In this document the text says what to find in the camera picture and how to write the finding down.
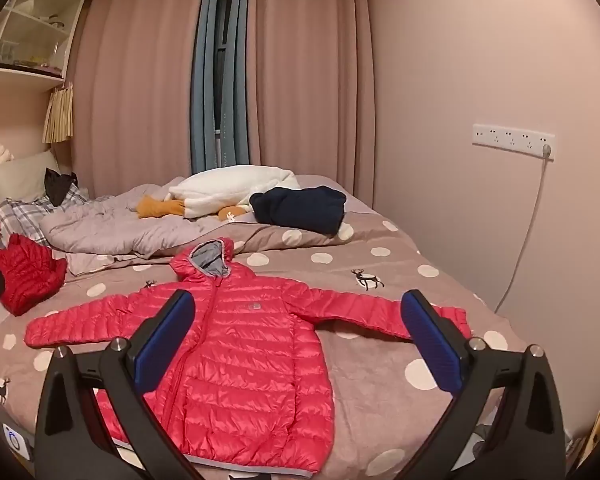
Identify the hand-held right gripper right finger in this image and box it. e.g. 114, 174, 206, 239
401, 289, 567, 480

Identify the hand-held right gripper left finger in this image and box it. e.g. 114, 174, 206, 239
32, 289, 201, 480

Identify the pink-red hooded down jacket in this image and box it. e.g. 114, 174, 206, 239
24, 238, 473, 477

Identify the dark red down jacket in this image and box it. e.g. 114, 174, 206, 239
0, 233, 68, 317

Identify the plaid pillow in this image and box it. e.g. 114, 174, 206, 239
0, 185, 91, 251

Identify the polka dot bed cover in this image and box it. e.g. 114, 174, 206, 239
0, 175, 536, 480

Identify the beige pillow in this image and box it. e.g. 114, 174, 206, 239
0, 150, 63, 203

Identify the black garment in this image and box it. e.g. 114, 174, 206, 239
44, 167, 79, 207

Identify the grey quilt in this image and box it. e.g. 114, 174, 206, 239
40, 180, 231, 263

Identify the white goose plush toy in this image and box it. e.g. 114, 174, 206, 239
136, 165, 301, 223

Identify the navy blue garment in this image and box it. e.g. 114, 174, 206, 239
249, 186, 348, 237

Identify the beige fringed cloth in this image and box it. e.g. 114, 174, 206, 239
41, 82, 75, 144

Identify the white shelf cabinet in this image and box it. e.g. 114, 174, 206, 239
0, 0, 86, 92

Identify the pink curtain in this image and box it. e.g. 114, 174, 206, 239
72, 0, 208, 198
252, 0, 376, 211

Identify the blue curtain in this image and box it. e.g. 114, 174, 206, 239
220, 0, 257, 168
190, 0, 223, 173

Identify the white power cable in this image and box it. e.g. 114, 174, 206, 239
494, 144, 553, 312

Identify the grey device blue ring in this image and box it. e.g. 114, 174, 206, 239
0, 422, 33, 461

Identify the white wall power strip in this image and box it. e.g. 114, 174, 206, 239
472, 123, 556, 162

